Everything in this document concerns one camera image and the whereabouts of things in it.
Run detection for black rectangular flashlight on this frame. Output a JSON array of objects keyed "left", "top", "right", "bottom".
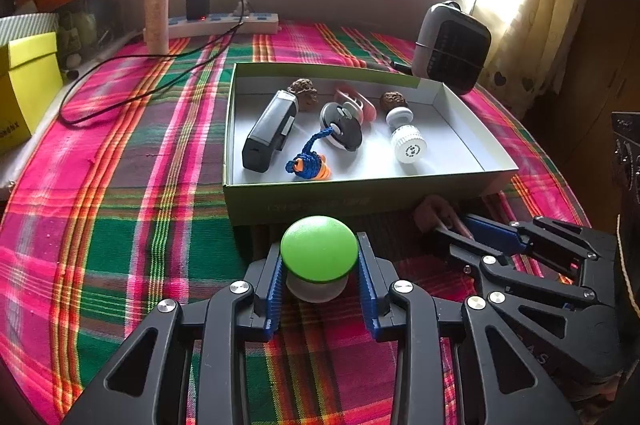
[{"left": 242, "top": 89, "right": 298, "bottom": 173}]

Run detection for left brown walnut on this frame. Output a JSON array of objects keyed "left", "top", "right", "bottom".
[{"left": 286, "top": 78, "right": 318, "bottom": 112}]

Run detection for yellow cardboard box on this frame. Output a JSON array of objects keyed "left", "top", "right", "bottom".
[{"left": 0, "top": 32, "right": 63, "bottom": 154}]

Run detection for pink cosmetic tube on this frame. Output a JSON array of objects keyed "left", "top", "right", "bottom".
[{"left": 143, "top": 0, "right": 169, "bottom": 55}]

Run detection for grey portable heater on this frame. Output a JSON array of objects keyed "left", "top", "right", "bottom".
[{"left": 390, "top": 0, "right": 491, "bottom": 96}]

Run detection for white ribbed round cap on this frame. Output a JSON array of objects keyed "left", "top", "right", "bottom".
[{"left": 392, "top": 125, "right": 427, "bottom": 164}]

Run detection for blue corded orange earplugs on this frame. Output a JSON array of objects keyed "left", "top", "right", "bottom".
[{"left": 285, "top": 127, "right": 333, "bottom": 180}]

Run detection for white power strip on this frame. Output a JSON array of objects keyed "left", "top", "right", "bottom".
[{"left": 168, "top": 12, "right": 280, "bottom": 38}]

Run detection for green cap white knob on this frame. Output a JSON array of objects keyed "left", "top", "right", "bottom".
[{"left": 280, "top": 216, "right": 359, "bottom": 304}]

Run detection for cream patterned curtain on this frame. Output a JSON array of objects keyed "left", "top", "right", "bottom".
[{"left": 470, "top": 0, "right": 612, "bottom": 121}]

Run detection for white and green cardboard tray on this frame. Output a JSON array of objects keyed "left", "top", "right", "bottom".
[{"left": 222, "top": 63, "right": 518, "bottom": 226}]

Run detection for pink clip in tray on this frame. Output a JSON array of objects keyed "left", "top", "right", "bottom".
[{"left": 334, "top": 85, "right": 378, "bottom": 125}]

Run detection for right brown walnut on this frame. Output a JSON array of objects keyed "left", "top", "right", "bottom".
[{"left": 380, "top": 92, "right": 408, "bottom": 114}]

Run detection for black round button remote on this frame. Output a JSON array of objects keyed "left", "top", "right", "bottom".
[{"left": 319, "top": 102, "right": 362, "bottom": 152}]

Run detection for striped white box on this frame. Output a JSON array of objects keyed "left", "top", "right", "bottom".
[{"left": 0, "top": 12, "right": 58, "bottom": 46}]

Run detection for black charger adapter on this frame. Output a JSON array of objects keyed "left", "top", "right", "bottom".
[{"left": 186, "top": 0, "right": 210, "bottom": 21}]

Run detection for brown walnut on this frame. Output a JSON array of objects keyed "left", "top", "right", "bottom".
[
  {"left": 380, "top": 92, "right": 408, "bottom": 114},
  {"left": 286, "top": 78, "right": 318, "bottom": 112}
]

